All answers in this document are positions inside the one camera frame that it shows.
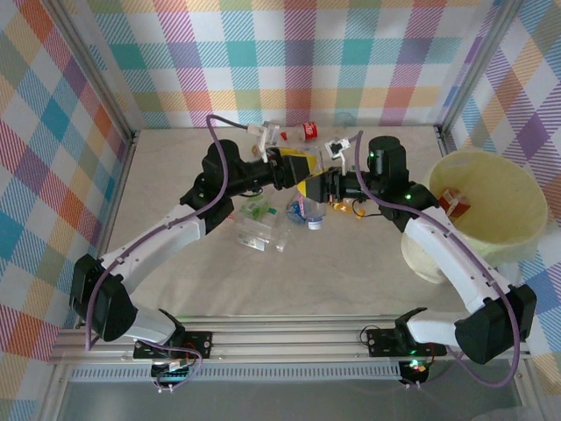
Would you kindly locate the clear bottle blue label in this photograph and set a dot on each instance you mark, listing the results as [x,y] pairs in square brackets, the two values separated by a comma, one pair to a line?
[302,210]

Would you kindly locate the orange juice bottle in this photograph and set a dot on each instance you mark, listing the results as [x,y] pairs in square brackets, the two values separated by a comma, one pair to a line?
[346,208]

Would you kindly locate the orange cap clear bottle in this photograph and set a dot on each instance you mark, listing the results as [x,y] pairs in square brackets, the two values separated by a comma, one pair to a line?
[254,150]

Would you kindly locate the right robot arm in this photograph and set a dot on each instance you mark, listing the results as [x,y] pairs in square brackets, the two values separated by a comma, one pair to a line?
[438,245]

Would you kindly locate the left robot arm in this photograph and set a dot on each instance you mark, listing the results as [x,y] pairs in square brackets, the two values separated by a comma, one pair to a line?
[175,232]

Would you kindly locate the cream plastic bin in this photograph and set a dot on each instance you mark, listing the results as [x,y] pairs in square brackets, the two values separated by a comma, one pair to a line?
[504,184]

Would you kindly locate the red label cola bottle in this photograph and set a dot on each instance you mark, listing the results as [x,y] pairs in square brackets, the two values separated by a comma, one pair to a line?
[310,131]

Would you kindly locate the clear crumpled plastic bottle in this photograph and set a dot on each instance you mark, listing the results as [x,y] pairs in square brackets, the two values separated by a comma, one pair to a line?
[346,119]

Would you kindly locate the brown drink bottle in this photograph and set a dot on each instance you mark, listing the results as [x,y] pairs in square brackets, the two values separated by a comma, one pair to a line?
[453,204]

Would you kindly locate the right control board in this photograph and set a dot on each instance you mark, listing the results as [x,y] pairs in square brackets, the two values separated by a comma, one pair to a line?
[414,366]

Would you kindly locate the control board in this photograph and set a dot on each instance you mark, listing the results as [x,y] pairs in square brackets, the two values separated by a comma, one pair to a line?
[414,366]
[168,373]

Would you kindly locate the left control board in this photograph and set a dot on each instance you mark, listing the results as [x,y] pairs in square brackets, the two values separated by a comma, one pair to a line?
[168,373]

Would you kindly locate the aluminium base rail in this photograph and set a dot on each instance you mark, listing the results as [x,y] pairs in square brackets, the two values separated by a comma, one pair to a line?
[285,340]

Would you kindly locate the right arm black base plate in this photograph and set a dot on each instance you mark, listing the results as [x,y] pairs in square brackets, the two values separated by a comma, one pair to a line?
[381,340]

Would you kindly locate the aluminium side rail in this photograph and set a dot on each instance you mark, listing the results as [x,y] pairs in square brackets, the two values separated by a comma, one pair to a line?
[109,228]

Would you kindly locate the aluminium frame post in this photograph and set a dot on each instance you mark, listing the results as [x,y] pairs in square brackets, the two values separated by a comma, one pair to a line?
[478,66]
[94,66]

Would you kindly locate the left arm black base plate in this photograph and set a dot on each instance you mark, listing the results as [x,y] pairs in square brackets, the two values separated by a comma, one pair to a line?
[199,342]

